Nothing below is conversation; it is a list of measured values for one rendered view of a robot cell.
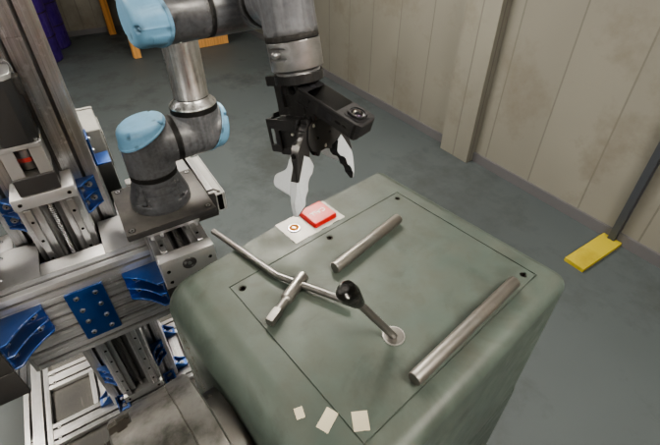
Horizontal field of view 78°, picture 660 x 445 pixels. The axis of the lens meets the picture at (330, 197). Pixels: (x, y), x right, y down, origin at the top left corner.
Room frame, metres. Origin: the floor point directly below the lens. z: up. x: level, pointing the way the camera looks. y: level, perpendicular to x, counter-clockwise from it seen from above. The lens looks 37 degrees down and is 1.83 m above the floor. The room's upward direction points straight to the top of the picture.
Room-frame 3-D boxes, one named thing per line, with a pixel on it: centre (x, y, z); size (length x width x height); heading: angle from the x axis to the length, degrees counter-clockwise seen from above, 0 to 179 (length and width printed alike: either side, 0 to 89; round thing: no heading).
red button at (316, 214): (0.70, 0.03, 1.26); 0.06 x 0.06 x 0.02; 41
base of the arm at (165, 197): (0.89, 0.45, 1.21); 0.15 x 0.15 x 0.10
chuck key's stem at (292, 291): (0.46, 0.07, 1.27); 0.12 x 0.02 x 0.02; 154
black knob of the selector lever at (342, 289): (0.37, -0.03, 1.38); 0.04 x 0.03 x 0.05; 131
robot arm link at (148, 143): (0.89, 0.45, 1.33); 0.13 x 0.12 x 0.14; 128
